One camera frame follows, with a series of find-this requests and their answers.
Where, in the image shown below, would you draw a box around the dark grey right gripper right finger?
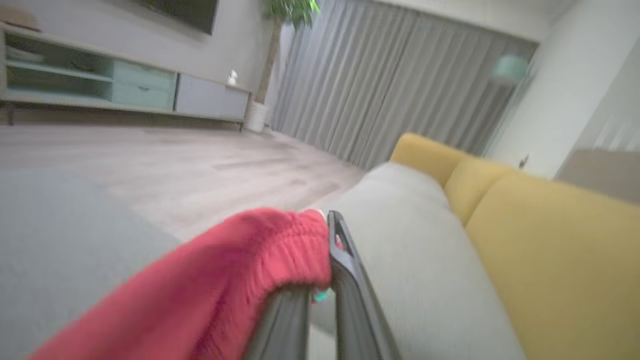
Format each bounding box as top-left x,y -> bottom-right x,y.
327,210 -> 402,360

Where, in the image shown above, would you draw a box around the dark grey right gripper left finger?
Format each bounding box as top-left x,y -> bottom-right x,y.
244,284 -> 312,360

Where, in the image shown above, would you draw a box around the red shorts with white trim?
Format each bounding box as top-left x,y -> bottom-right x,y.
27,207 -> 334,360

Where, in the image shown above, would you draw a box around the large grey sofa seat cushion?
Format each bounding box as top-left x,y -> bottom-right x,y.
307,161 -> 527,360

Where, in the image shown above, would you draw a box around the yellow sofa armrest cushion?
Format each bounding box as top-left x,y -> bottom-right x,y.
389,132 -> 472,189

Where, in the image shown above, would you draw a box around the yellow sofa back cushion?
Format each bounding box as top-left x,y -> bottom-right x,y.
443,157 -> 517,227
465,172 -> 640,360

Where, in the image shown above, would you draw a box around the white plant pot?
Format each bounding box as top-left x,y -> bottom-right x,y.
243,101 -> 271,134

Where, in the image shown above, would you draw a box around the grey floor rug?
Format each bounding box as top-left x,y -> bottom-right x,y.
0,169 -> 182,360

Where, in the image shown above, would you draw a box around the grey pleated curtain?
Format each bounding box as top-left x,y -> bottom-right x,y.
269,0 -> 539,171

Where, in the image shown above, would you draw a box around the long low tv cabinet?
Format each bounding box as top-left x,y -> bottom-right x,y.
0,22 -> 252,134

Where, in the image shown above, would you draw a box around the beige side table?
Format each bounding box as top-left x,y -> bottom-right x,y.
554,147 -> 640,206

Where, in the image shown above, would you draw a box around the pale teal lamp shade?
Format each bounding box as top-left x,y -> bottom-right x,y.
492,53 -> 530,84

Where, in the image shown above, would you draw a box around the tall green potted tree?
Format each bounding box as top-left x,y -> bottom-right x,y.
254,0 -> 321,105

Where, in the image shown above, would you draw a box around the brown item on cabinet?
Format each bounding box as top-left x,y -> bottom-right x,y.
0,5 -> 42,32

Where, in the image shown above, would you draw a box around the black wall television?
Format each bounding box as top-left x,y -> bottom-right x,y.
134,0 -> 221,36

